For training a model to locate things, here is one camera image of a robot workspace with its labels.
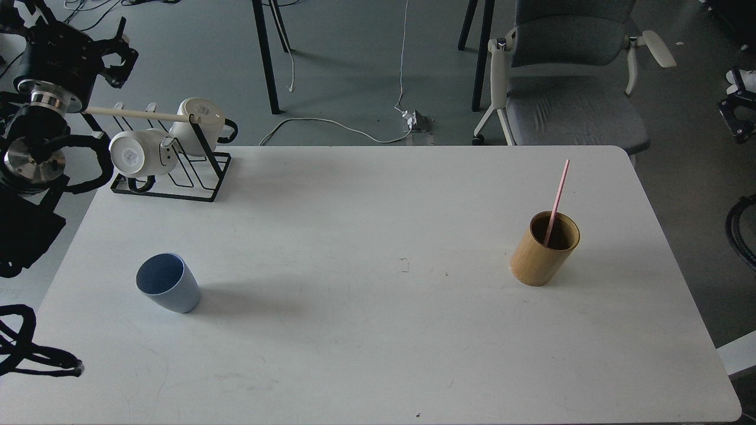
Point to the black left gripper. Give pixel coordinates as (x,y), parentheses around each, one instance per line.
(60,64)

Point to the blue plastic cup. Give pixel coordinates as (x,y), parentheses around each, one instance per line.
(167,280)

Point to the pink chopstick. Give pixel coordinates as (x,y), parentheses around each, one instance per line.
(555,206)

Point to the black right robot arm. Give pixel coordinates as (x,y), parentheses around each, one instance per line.
(739,94)

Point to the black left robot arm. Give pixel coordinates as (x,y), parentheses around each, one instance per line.
(33,163)

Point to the white mug front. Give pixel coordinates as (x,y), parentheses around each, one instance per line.
(137,154)

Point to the white mug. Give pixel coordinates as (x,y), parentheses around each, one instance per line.
(137,154)
(212,123)

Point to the white mug rear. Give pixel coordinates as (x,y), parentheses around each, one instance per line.
(212,123)

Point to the black table leg left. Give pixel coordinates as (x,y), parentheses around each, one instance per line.
(264,48)

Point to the black table leg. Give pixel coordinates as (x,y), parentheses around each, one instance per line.
(481,59)
(264,48)

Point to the white power adapter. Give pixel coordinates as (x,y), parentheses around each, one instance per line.
(416,122)

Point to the black table leg right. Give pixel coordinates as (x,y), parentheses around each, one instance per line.
(481,59)

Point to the grey office chair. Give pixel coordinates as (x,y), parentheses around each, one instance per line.
(568,109)

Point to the bamboo cylinder holder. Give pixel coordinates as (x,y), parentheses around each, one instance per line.
(535,263)

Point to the black wire cup rack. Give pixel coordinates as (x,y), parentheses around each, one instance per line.
(193,179)

